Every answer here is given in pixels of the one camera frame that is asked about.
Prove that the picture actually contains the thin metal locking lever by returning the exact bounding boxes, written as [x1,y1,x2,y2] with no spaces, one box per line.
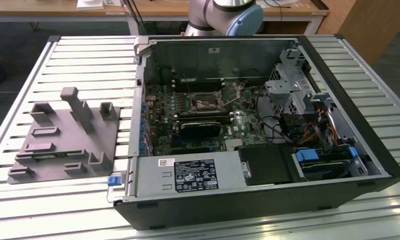
[221,94,246,107]
[181,73,193,95]

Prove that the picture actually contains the metal socket cover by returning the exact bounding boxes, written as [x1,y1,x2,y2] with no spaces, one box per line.
[214,81,252,108]

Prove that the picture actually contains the CPU socket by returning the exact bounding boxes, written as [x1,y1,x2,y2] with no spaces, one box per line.
[185,91,226,114]

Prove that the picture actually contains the black graphics card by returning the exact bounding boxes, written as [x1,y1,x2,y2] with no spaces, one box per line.
[177,121,221,140]

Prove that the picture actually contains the green motherboard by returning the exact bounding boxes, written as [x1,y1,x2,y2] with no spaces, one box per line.
[141,81,282,156]

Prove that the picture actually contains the small silver heat sink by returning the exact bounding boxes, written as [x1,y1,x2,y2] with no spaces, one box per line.
[224,138,248,149]

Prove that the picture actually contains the silver power supply unit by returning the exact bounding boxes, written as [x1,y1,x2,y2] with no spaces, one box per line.
[123,150,252,199]

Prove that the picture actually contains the silver metal drive cage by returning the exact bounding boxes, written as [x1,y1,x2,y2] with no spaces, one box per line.
[262,48,334,118]

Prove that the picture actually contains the hard disk in blue carrier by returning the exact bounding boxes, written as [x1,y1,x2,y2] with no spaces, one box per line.
[292,147,353,181]

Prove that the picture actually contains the black PC case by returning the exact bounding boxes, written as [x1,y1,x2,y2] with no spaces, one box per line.
[111,34,400,231]

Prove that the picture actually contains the grey parts rack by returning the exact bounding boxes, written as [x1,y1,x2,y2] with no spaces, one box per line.
[6,86,121,185]

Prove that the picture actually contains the green RAM stick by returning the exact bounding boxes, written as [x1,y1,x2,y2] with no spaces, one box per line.
[31,152,70,160]

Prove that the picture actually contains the wooden cabinet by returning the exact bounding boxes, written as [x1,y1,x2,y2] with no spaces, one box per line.
[316,0,400,66]

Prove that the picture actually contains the black cable bundle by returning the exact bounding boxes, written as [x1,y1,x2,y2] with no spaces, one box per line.
[256,113,305,146]

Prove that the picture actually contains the coloured wire bundle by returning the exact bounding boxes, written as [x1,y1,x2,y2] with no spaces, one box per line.
[301,107,341,150]

